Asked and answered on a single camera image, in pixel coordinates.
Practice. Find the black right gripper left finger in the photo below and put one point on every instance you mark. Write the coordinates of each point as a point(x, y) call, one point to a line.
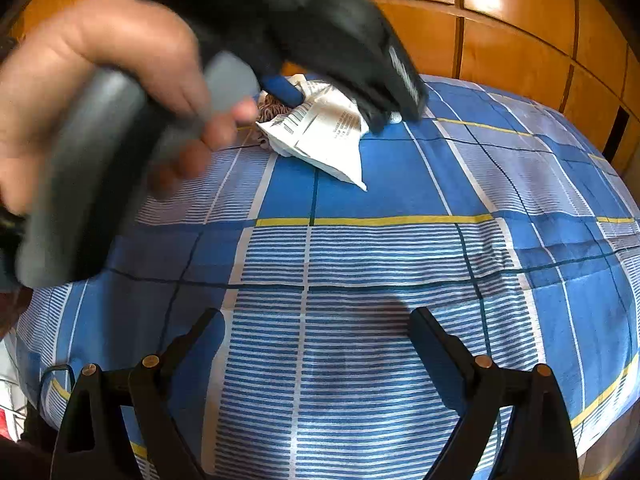
point(93, 441)

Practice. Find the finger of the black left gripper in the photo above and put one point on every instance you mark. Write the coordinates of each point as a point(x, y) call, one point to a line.
point(280, 88)

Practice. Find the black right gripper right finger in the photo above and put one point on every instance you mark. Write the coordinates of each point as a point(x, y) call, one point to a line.
point(539, 441)

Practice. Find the white packaged item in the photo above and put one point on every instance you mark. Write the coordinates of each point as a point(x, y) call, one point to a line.
point(324, 131)

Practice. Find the person's left hand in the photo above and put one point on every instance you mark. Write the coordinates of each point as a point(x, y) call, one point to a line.
point(53, 63)

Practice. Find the blue plaid bedsheet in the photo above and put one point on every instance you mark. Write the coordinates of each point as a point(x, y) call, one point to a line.
point(494, 212)

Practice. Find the wooden wardrobe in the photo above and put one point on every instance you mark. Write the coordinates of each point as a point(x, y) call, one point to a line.
point(567, 54)

